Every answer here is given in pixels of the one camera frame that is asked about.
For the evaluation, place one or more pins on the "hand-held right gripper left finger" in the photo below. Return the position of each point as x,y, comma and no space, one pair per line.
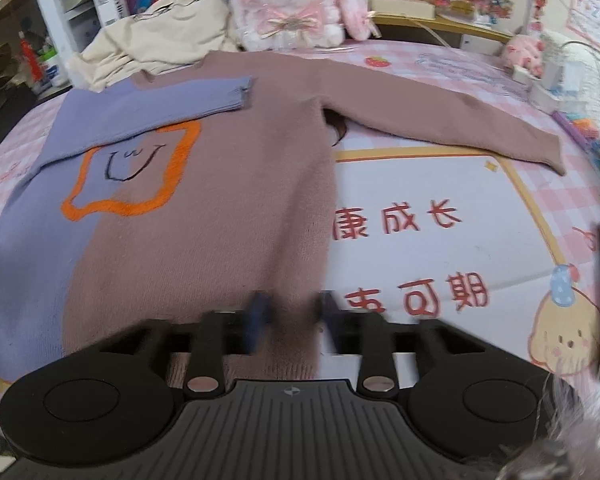
257,320

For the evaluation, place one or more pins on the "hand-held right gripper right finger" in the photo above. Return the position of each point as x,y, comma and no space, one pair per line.
330,320

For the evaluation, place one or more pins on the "purple and brown sweater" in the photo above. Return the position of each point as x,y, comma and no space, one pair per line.
230,160

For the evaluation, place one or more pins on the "white plastic bottle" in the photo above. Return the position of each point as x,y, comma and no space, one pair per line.
54,69

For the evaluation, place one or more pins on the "red tassel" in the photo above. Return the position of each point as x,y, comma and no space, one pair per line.
28,57

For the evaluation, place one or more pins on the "white bookshelf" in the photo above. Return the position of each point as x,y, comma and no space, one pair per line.
47,0

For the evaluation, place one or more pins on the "white printed box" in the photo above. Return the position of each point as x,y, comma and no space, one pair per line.
110,4

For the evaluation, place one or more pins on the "cream cloth garment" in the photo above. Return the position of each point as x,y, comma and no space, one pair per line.
170,35

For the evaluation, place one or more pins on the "white charger plug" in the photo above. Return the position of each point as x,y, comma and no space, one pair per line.
523,74

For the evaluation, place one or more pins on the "stack of coloured stationery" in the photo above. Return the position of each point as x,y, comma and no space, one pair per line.
590,145

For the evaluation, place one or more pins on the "white bunny plush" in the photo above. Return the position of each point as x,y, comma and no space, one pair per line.
290,5

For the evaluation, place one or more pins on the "cream flat box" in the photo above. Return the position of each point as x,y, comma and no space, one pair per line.
402,7

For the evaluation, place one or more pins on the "white power box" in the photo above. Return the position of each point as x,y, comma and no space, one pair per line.
555,82

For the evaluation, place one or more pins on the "pink pig plush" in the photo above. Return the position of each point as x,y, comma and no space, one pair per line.
522,54

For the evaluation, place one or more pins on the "cartoon deer sticker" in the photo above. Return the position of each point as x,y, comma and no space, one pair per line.
540,2

